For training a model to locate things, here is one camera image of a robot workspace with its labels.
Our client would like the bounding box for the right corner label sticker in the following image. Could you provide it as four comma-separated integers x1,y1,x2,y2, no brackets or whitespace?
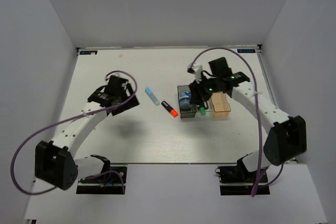
237,49,256,54

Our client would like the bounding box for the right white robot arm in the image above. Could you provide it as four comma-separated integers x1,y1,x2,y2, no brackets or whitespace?
187,57,307,182

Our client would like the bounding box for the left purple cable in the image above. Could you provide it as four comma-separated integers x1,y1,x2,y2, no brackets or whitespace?
10,70,139,196

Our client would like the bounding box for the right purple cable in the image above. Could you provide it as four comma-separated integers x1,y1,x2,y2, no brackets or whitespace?
187,47,284,198

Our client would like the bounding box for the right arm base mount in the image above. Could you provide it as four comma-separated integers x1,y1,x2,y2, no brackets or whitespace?
215,158,257,196

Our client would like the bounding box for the green highlighter marker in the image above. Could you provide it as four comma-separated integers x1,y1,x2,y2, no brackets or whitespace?
199,107,206,115

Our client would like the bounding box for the left corner label sticker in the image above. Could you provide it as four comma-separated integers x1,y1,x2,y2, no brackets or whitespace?
79,50,98,55

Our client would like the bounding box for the blue cleaning gel jar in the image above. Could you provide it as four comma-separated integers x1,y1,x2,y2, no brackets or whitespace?
178,91,191,110

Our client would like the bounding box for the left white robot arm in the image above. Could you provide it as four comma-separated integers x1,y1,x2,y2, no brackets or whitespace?
35,76,139,190

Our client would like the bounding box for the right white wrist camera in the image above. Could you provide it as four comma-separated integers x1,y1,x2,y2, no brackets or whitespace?
187,62,203,83

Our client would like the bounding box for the corner label sticker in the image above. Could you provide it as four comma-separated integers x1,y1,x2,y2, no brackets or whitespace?
79,50,98,55
237,49,256,54

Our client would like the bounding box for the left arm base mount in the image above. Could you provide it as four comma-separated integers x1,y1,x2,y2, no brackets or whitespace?
76,165,128,195

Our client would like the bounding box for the grey transparent tray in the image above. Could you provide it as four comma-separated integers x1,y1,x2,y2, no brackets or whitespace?
177,85,196,119

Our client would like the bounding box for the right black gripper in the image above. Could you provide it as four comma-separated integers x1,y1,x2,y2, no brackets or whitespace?
187,73,219,106

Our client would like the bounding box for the purple cable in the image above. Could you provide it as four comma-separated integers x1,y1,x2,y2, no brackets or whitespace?
187,47,284,198
10,70,139,196

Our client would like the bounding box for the amber transparent tray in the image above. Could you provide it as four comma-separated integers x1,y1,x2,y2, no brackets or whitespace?
211,92,231,119

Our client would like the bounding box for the orange highlighter marker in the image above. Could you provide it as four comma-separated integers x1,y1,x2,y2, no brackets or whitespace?
161,101,178,118

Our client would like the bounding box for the clear transparent tray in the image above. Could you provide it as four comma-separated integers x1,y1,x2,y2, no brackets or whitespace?
195,100,214,119

